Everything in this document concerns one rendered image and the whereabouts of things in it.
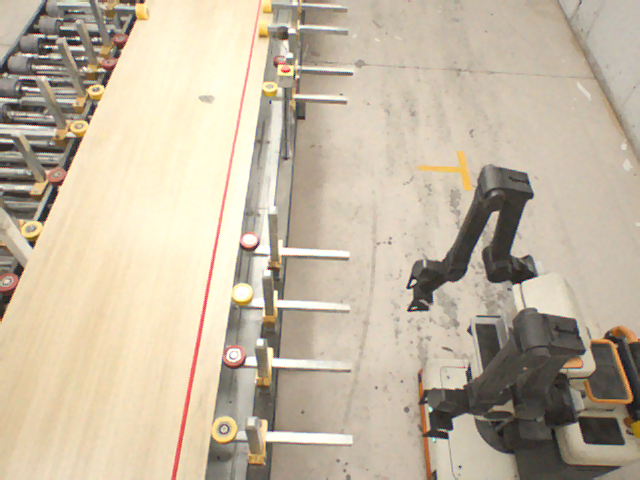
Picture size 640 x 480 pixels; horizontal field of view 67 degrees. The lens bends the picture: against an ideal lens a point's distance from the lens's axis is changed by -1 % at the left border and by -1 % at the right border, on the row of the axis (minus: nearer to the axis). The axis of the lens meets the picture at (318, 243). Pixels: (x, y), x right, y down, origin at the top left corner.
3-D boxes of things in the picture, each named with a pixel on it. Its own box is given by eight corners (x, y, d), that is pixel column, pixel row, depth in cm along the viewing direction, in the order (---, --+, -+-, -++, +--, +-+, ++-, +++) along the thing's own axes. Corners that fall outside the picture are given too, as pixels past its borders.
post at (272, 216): (280, 275, 217) (277, 205, 178) (279, 282, 215) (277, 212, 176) (272, 275, 217) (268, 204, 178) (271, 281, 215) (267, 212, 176)
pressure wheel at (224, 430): (221, 455, 161) (217, 446, 152) (211, 433, 165) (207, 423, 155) (243, 442, 164) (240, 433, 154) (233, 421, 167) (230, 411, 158)
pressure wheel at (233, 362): (228, 380, 176) (225, 368, 166) (223, 360, 180) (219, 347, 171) (250, 373, 178) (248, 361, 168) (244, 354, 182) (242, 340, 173)
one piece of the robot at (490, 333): (500, 334, 182) (522, 306, 164) (515, 408, 166) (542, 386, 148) (457, 332, 181) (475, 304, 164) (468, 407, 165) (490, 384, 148)
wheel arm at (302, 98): (346, 102, 267) (347, 95, 264) (346, 106, 265) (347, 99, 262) (266, 98, 266) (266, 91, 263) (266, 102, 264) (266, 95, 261)
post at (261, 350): (271, 390, 191) (266, 337, 153) (270, 399, 189) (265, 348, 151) (262, 389, 191) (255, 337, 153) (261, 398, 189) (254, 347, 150)
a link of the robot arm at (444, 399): (491, 412, 130) (485, 381, 135) (457, 405, 126) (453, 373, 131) (461, 424, 139) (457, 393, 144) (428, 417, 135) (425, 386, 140)
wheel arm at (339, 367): (350, 365, 179) (351, 360, 176) (350, 374, 177) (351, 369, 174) (231, 360, 178) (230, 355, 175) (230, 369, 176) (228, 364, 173)
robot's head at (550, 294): (575, 287, 147) (558, 266, 138) (596, 353, 135) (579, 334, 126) (527, 301, 155) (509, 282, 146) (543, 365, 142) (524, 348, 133)
